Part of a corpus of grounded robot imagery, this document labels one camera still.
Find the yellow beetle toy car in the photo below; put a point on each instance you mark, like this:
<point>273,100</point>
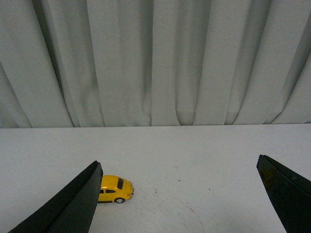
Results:
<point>115,189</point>

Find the white pleated curtain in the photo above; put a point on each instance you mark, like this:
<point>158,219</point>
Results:
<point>112,63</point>

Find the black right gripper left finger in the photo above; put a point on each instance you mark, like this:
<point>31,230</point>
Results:
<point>71,210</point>

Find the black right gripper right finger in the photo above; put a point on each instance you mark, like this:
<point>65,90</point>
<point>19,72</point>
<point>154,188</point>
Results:
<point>289,193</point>

